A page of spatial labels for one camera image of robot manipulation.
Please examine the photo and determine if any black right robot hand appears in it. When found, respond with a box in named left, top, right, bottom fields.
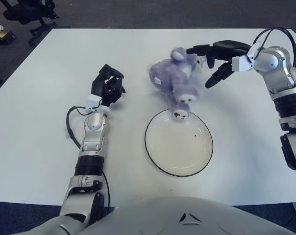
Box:
left=186, top=40, right=251, bottom=89

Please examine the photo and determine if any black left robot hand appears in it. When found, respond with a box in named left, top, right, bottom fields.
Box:
left=91, top=64, right=126, bottom=107

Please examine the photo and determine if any purple plush bunny doll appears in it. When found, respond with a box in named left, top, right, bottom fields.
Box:
left=148, top=47, right=204, bottom=122

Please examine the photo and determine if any white plate with black rim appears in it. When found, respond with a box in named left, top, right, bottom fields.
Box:
left=144, top=109, right=214, bottom=177

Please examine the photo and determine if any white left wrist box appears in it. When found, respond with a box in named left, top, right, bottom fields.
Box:
left=85, top=95, right=102, bottom=113

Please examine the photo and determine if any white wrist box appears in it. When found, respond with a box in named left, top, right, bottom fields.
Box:
left=85, top=95, right=102, bottom=113
left=231, top=55, right=253, bottom=73

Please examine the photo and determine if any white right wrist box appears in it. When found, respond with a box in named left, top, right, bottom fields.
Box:
left=231, top=55, right=253, bottom=73

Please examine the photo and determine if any black office chair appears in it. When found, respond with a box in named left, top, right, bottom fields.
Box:
left=3, top=0, right=72, bottom=47

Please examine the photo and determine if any brown cardboard box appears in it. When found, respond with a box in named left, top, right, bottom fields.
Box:
left=0, top=30, right=16, bottom=45

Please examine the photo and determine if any grey robot torso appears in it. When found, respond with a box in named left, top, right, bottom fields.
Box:
left=37, top=195, right=296, bottom=235

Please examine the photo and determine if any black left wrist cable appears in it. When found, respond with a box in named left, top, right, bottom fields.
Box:
left=66, top=105, right=99, bottom=149

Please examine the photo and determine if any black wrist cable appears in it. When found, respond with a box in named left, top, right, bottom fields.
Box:
left=66, top=105, right=99, bottom=149
left=253, top=28, right=296, bottom=68

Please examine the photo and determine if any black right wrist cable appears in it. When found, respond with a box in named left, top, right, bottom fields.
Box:
left=253, top=28, right=296, bottom=68

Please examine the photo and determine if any thin black elbow cable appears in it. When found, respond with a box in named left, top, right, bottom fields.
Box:
left=101, top=171, right=111, bottom=209

